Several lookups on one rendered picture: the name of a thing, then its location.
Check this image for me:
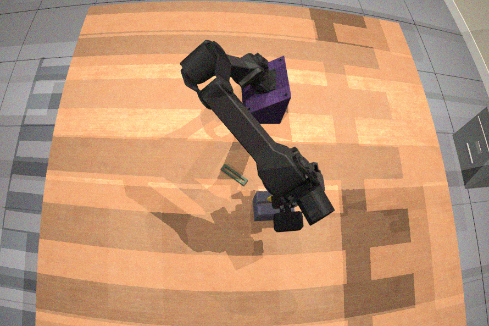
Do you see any dark green rectangular frame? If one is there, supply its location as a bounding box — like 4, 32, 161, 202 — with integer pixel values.
220, 164, 247, 186

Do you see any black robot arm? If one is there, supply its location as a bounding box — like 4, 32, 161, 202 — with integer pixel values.
180, 40, 335, 226

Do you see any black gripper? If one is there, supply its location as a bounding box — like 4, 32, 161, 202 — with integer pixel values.
271, 196, 303, 233

